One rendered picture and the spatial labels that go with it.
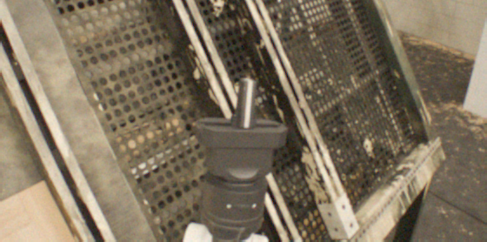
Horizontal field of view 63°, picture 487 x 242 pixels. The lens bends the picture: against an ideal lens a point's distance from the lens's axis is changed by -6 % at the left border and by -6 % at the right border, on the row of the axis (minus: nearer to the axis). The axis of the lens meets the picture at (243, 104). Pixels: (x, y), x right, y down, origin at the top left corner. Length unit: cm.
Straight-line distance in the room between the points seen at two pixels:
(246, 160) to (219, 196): 6
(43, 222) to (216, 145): 47
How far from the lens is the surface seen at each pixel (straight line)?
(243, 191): 56
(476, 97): 421
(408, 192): 169
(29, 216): 90
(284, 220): 115
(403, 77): 183
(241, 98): 55
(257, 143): 55
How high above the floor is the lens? 188
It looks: 29 degrees down
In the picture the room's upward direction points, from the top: straight up
